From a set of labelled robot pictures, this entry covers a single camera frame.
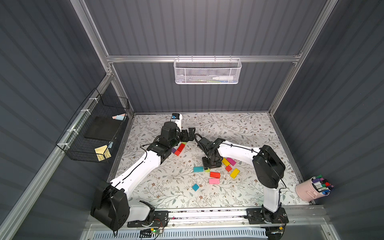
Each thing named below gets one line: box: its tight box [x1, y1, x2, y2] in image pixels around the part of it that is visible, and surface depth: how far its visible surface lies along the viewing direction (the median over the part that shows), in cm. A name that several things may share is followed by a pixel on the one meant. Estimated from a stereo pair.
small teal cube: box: [192, 183, 200, 192], surface depth 86 cm
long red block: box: [177, 143, 186, 152], surface depth 103 cm
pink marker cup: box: [295, 176, 331, 202], surface depth 76 cm
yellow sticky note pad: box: [94, 145, 112, 162], surface depth 67 cm
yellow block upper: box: [222, 157, 231, 167], surface depth 93 cm
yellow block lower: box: [230, 168, 241, 179], surface depth 90 cm
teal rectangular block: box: [193, 166, 204, 173], surface depth 92 cm
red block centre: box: [209, 171, 221, 179], surface depth 90 cm
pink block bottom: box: [208, 178, 220, 185], surface depth 86 cm
